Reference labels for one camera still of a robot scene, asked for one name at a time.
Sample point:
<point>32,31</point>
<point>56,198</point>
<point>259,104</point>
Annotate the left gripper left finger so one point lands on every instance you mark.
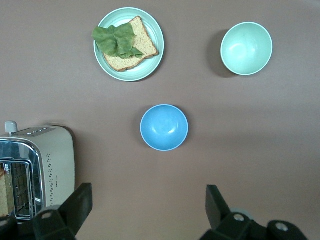
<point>75,212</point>

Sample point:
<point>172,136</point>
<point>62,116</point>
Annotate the beige and chrome toaster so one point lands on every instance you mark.
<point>58,155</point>

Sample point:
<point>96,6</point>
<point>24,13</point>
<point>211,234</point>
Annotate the light green plate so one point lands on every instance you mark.
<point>153,30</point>

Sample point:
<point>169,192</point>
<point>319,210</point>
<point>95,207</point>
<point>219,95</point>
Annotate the green lettuce leaf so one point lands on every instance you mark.
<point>112,40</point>

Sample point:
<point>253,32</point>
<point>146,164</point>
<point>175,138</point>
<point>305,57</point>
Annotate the light green bowl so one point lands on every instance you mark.
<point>246,47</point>

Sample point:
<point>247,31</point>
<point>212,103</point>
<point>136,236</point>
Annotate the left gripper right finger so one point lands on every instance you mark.
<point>220,220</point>

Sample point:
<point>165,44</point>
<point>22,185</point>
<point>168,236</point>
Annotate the blue bowl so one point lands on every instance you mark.
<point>163,127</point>

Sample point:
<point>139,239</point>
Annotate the toast slice in toaster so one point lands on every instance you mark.
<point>4,195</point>

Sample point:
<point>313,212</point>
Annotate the brown bread slice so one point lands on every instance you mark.
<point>145,43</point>

